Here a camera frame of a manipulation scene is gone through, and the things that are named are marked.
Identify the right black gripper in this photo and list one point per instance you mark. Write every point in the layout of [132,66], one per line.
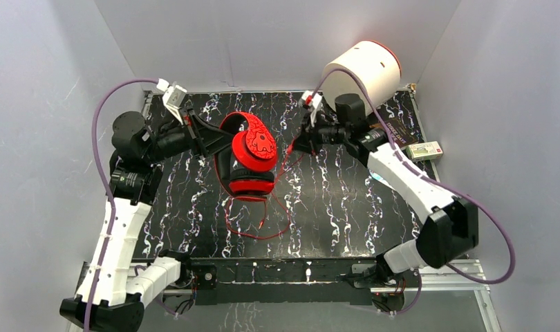
[303,144]

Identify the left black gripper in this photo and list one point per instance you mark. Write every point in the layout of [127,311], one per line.
[196,133]

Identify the red black headphones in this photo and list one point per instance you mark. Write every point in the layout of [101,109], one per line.
[244,166]

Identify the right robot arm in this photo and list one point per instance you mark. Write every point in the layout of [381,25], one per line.
[449,222]

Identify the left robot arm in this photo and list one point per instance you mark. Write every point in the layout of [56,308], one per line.
[109,298]

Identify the blue packaged toothbrush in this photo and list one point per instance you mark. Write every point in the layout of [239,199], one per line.
[380,179]

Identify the dark paperback book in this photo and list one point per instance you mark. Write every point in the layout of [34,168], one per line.
[402,136]

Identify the white cylindrical container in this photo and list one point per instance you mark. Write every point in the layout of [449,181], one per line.
[367,69]

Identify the small green white box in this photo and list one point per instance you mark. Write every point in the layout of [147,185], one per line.
[424,151]

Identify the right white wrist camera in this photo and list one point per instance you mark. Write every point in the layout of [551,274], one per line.
[312,102]

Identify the black front mounting rail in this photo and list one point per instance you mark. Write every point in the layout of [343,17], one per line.
[296,280]

